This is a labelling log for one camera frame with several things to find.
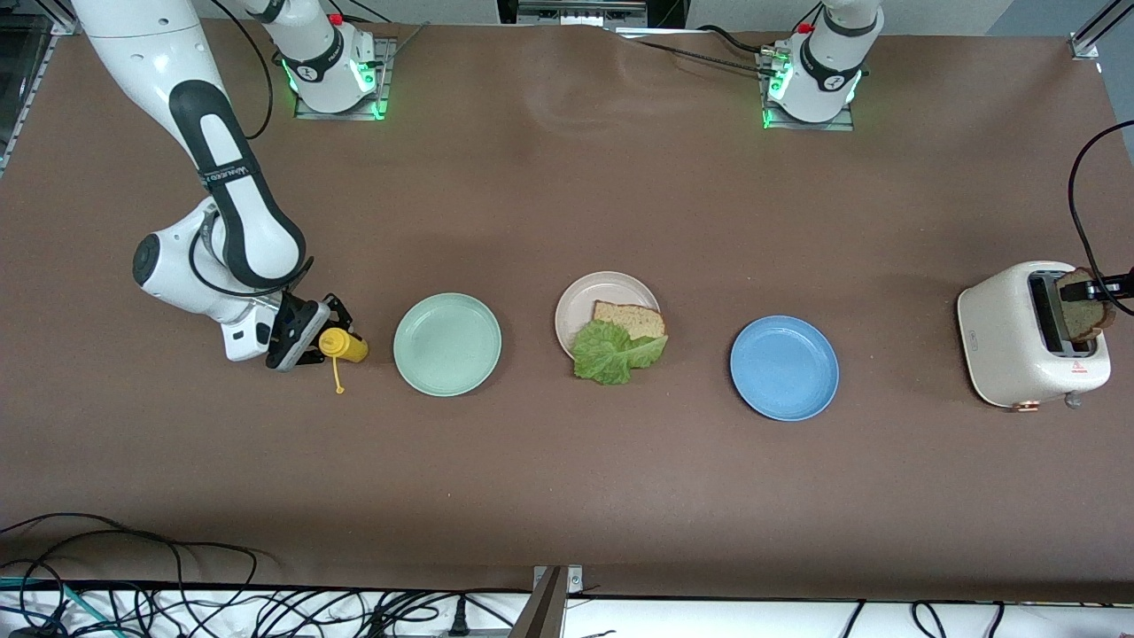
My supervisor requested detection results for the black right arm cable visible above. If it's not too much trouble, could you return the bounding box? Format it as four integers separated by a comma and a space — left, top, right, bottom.
208, 0, 274, 141

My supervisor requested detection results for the black cable by arm base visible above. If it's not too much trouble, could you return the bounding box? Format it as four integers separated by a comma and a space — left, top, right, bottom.
620, 25, 785, 76

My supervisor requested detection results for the dark grey metal post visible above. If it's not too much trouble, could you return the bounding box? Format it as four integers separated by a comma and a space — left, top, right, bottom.
507, 567, 568, 638

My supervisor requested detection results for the cream white toaster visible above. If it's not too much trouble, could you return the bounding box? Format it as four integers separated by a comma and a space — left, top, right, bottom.
957, 260, 1113, 413

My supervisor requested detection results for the long looping black cable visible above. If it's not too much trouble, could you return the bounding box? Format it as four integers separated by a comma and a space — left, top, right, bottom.
0, 512, 267, 638

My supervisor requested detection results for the black equipment box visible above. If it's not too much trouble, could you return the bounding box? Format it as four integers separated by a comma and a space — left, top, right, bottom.
496, 0, 687, 29

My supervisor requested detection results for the brown bread slice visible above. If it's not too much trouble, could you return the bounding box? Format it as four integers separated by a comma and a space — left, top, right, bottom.
592, 300, 667, 342
1056, 267, 1119, 345

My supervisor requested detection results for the aluminium frame rail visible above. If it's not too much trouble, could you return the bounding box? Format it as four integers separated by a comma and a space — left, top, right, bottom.
0, 0, 81, 175
1068, 0, 1134, 61

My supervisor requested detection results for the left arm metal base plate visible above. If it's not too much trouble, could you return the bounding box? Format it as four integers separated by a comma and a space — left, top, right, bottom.
759, 49, 856, 132

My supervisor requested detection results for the teal cable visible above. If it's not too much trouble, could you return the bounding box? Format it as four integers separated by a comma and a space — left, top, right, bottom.
0, 576, 120, 638

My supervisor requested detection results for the green lettuce leaf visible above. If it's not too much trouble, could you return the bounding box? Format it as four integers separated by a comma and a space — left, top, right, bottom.
571, 319, 670, 385

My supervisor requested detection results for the small metal bracket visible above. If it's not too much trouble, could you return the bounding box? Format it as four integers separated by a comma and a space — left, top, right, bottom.
532, 564, 586, 596

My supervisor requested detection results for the beige plate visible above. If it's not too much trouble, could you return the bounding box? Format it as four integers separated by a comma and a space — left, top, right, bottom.
555, 271, 663, 364

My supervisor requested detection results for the mint green plate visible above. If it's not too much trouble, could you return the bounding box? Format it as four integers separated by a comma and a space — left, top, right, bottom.
392, 292, 503, 398

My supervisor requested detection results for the blue plate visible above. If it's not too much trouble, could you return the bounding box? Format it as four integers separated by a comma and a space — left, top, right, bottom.
729, 315, 841, 423

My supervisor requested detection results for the yellow mustard squeeze bottle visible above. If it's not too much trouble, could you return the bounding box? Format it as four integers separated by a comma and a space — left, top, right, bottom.
319, 326, 369, 395

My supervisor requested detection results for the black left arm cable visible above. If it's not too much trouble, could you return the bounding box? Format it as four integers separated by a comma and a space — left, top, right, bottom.
1067, 120, 1134, 318

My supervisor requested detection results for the silver metal device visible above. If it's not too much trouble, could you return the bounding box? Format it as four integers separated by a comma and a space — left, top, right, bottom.
517, 0, 649, 29

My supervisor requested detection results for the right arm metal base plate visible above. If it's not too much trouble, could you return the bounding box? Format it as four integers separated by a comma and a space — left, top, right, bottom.
294, 37, 397, 121

